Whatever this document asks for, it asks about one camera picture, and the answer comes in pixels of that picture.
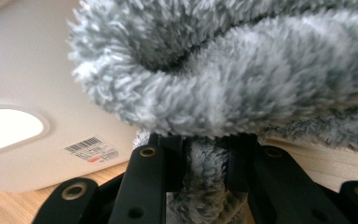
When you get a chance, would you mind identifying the grey fluffy cloth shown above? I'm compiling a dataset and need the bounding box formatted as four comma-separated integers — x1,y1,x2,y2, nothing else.
66,0,358,224

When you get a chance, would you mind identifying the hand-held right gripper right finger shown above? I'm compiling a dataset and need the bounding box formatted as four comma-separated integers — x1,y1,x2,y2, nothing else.
224,133,352,224

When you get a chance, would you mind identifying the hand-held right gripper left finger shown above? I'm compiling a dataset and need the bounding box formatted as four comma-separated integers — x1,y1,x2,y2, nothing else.
108,133,188,224

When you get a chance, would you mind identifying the white plastic basket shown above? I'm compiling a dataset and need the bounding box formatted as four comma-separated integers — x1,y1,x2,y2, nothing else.
0,0,139,193

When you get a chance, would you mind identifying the white barcode sticker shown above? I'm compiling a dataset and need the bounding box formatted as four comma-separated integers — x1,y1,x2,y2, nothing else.
63,135,119,164

